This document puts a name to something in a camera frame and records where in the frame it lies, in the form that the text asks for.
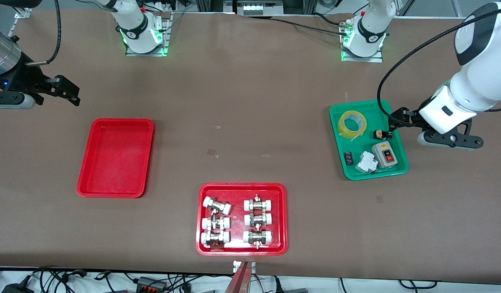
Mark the small black terminal block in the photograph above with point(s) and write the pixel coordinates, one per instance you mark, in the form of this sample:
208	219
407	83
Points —
348	158

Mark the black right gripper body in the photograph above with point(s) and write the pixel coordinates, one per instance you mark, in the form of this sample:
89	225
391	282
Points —
20	83

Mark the yellow tape roll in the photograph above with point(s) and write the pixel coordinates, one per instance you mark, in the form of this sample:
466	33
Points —
344	128

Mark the aluminium arm base plate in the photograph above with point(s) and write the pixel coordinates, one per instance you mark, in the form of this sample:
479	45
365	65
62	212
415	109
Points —
167	36
376	57

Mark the grey switch box red button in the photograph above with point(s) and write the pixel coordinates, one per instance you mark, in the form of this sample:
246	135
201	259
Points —
383	156

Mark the white circuit breaker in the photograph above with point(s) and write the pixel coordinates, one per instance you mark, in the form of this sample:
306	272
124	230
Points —
366	162

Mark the black box orange connectors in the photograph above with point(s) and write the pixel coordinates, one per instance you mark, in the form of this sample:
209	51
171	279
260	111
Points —
152	285

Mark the white capped metal pipe fitting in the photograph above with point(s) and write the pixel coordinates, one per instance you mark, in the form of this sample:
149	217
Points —
215	238
216	205
258	204
216	223
257	237
258	219

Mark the red aluminium profile bar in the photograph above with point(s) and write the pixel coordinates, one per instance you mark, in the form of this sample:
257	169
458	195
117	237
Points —
241	278

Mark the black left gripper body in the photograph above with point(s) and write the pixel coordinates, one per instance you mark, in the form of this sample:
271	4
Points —
410	117

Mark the small black brass component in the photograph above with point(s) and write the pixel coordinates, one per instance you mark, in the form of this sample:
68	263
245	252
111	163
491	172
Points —
382	134

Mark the empty red plastic tray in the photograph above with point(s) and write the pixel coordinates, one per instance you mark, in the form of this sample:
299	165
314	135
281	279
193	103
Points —
116	158

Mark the aluminium frame with module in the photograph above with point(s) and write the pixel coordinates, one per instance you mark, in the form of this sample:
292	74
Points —
254	7

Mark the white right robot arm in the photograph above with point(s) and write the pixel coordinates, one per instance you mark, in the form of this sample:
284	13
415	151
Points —
136	20

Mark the black power adapter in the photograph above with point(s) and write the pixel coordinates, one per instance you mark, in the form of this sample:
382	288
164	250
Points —
18	288

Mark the green plastic tray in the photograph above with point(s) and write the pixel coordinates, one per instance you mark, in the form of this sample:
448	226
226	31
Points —
352	171

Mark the red tray with fittings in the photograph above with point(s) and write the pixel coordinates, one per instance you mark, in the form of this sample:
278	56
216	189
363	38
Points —
238	191

